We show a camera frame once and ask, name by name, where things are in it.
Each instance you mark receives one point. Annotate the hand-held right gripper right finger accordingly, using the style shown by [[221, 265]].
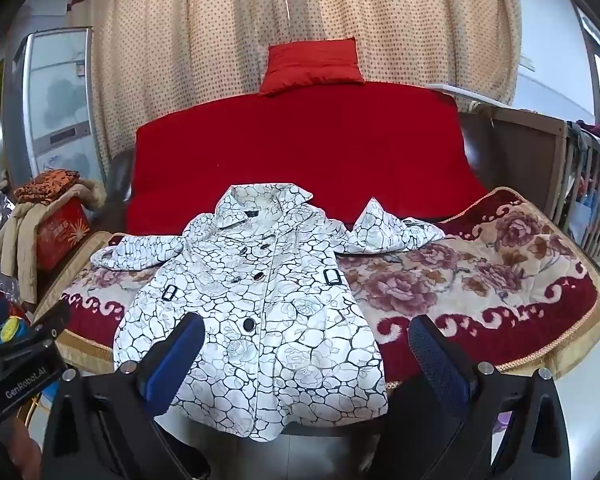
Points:
[[437, 360]]

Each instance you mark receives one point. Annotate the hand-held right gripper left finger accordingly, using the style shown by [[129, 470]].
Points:
[[177, 355]]

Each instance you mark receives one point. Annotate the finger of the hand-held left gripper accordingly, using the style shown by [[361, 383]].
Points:
[[52, 320]]

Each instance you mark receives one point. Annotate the white black-veined patterned coat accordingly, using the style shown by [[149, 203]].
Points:
[[280, 340]]

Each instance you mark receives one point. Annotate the colourful plastic toy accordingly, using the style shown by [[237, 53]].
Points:
[[11, 331]]

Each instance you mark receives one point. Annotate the red gift box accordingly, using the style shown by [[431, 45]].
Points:
[[62, 235]]

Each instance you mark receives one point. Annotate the beige jacket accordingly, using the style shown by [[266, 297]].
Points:
[[20, 240]]

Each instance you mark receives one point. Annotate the floral plush blanket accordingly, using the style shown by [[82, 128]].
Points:
[[480, 270]]

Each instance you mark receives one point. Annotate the orange patterned cloth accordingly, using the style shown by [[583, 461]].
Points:
[[47, 185]]

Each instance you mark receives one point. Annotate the silver white refrigerator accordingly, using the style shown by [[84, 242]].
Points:
[[55, 100]]

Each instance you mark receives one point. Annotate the wooden crib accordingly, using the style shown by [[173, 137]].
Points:
[[530, 150]]

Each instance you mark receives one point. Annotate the red sofa blanket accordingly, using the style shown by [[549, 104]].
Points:
[[305, 150]]

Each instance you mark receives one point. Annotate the white board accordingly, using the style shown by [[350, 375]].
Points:
[[465, 94]]

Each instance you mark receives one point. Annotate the red pillow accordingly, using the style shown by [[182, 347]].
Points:
[[310, 65]]

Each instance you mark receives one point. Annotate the beige dotted curtain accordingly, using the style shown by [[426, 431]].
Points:
[[205, 35]]

